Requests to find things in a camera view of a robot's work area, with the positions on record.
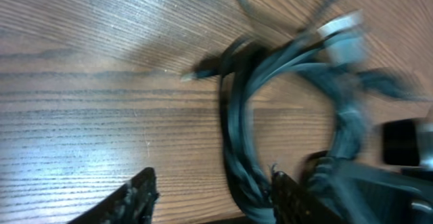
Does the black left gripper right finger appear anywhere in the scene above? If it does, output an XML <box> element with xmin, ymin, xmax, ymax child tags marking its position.
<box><xmin>271</xmin><ymin>171</ymin><xmax>344</xmax><ymax>224</ymax></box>

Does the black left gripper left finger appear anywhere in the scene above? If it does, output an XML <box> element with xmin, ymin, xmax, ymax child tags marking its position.
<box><xmin>69</xmin><ymin>167</ymin><xmax>159</xmax><ymax>224</ymax></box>

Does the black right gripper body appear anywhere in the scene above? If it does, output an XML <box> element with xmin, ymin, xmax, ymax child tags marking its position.
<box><xmin>300</xmin><ymin>117</ymin><xmax>433</xmax><ymax>224</ymax></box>

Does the black USB cable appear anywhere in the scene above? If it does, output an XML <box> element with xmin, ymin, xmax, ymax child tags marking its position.
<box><xmin>180</xmin><ymin>0</ymin><xmax>427</xmax><ymax>224</ymax></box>

